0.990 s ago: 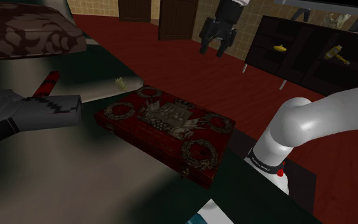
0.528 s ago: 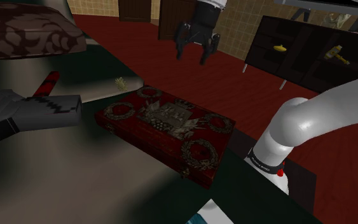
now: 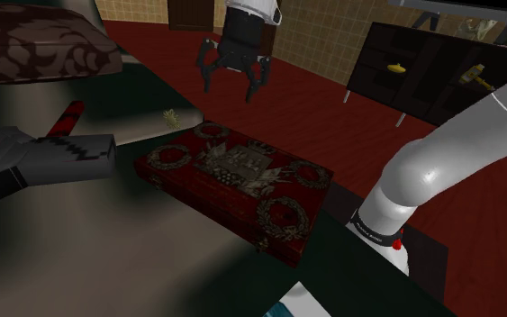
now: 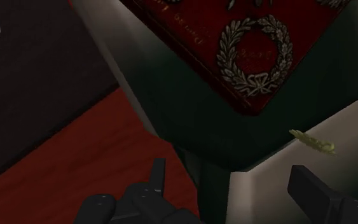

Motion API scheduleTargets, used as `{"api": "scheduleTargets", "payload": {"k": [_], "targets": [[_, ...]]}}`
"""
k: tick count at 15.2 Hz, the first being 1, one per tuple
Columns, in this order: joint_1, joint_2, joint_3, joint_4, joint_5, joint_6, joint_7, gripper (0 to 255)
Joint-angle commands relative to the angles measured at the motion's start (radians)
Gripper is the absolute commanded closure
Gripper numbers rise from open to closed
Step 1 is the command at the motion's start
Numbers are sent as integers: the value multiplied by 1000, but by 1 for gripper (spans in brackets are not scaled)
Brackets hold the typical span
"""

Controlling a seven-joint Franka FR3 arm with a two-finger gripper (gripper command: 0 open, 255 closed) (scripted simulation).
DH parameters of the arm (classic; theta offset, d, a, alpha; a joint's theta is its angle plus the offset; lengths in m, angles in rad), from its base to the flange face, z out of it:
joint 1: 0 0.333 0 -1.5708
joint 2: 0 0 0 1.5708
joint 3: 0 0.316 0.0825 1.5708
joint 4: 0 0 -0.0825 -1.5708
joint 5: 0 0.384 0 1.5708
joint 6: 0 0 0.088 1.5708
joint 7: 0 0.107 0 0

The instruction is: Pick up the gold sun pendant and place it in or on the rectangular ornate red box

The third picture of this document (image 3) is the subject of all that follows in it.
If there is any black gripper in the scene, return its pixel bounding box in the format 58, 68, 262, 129
195, 5, 274, 105

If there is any dark wooden door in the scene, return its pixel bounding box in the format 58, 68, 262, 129
167, 0, 216, 32

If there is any small gold spiky ornament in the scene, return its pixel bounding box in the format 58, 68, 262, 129
161, 108, 183, 131

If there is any red ornate flat box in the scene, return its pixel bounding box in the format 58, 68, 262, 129
132, 120, 336, 269

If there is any grey toy aircraft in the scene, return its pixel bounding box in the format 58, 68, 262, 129
0, 99, 119, 213

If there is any brown patterned pillow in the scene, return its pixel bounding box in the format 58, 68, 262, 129
0, 2, 125, 86

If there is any dark cabinet on metal legs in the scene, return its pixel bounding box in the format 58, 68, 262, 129
342, 21, 507, 129

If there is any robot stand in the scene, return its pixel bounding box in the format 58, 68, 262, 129
322, 182, 450, 305

